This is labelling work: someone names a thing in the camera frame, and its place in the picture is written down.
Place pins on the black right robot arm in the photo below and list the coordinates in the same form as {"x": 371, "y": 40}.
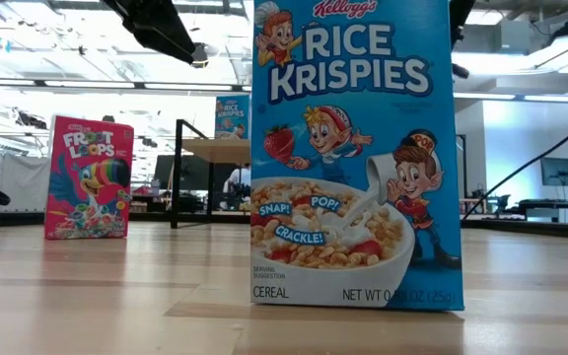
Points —
{"x": 461, "y": 20}

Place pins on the black monitor screen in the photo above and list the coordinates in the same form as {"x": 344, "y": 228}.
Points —
{"x": 192, "y": 172}

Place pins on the grey computer monitor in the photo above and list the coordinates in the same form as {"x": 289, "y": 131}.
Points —
{"x": 558, "y": 171}

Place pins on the red Froot Loops cereal box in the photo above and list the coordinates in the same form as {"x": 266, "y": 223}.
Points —
{"x": 89, "y": 197}

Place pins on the blue Rice Krispies cereal box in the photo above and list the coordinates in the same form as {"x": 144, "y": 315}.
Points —
{"x": 353, "y": 148}
{"x": 232, "y": 118}

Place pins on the black ceiling spotlight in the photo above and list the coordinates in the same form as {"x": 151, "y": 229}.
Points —
{"x": 199, "y": 58}

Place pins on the black desk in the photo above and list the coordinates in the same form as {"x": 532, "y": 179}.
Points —
{"x": 550, "y": 202}

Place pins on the person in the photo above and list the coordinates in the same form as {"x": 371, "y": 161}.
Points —
{"x": 240, "y": 178}

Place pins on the white table cover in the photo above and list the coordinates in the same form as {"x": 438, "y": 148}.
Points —
{"x": 22, "y": 182}

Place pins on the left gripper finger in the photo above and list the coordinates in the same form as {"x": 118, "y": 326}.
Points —
{"x": 156, "y": 24}

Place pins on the wooden shelf with black legs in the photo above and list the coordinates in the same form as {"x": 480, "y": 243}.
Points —
{"x": 215, "y": 150}

